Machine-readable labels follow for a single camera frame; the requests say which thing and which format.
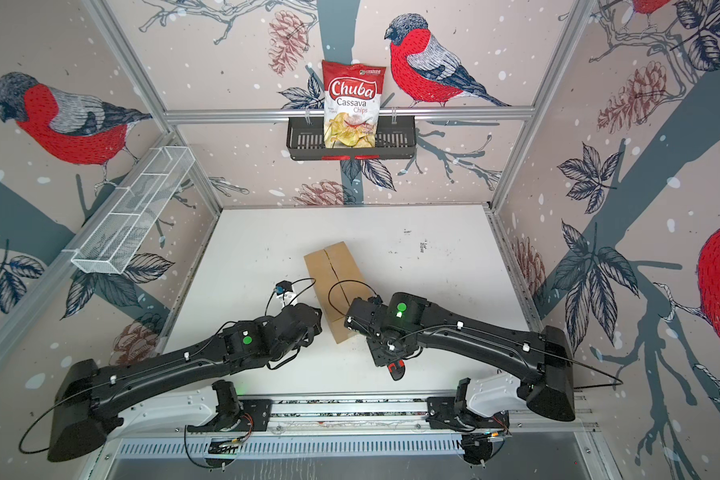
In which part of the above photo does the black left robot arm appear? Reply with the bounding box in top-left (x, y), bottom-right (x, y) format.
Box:
top-left (47, 303), bottom-right (322, 462)

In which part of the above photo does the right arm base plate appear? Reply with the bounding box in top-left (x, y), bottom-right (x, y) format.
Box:
top-left (425, 397), bottom-right (509, 433)

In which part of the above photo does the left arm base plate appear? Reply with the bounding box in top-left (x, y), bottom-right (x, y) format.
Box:
top-left (187, 399), bottom-right (273, 434)

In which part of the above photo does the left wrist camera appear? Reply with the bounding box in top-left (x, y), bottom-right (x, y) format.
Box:
top-left (274, 280), bottom-right (297, 307)

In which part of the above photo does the white wire mesh shelf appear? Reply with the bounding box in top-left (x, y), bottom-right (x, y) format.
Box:
top-left (71, 146), bottom-right (195, 274)

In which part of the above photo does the brown cardboard express box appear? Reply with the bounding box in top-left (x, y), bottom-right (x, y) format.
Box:
top-left (304, 242), bottom-right (373, 344)

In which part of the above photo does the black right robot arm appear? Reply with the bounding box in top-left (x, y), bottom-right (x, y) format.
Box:
top-left (344, 292), bottom-right (575, 422)

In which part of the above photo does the black wire wall basket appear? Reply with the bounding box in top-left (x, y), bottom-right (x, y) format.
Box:
top-left (286, 114), bottom-right (417, 161)

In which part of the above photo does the Chuba cassava chips bag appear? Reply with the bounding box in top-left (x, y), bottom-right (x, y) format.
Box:
top-left (322, 61), bottom-right (386, 148)

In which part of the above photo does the red black utility knife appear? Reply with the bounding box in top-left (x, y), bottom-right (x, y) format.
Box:
top-left (387, 360), bottom-right (406, 381)

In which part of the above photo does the aluminium frame crossbar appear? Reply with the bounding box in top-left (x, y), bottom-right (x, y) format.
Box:
top-left (163, 106), bottom-right (536, 125)

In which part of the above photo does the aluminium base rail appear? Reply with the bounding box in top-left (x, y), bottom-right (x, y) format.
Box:
top-left (104, 391), bottom-right (598, 434)

